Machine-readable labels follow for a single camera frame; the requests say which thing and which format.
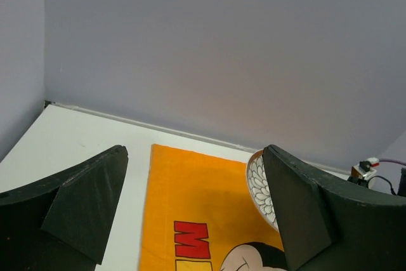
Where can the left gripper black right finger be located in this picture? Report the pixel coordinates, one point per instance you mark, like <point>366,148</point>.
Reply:
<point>327,223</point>

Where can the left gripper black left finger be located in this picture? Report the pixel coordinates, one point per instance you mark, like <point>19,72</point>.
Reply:
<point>63,221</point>

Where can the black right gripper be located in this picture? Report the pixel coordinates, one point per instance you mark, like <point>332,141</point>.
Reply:
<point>401,186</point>

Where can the floral patterned ceramic plate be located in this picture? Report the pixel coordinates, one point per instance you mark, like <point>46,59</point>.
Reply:
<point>259,190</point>

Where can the orange cartoon mouse cloth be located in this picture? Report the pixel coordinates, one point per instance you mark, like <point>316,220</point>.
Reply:
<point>199,215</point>

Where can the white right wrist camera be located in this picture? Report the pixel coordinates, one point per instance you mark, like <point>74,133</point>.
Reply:
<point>362,173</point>

